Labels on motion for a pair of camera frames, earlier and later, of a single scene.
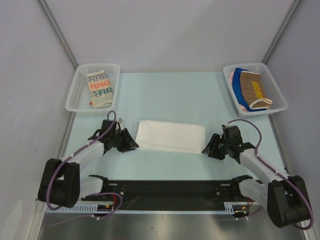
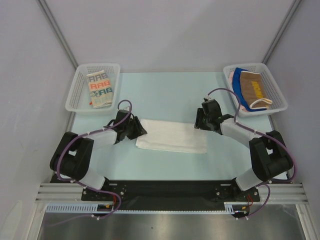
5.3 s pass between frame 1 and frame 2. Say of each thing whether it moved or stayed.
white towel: stayed
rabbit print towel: stayed
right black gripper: moved
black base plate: stayed
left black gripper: moved
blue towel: stayed
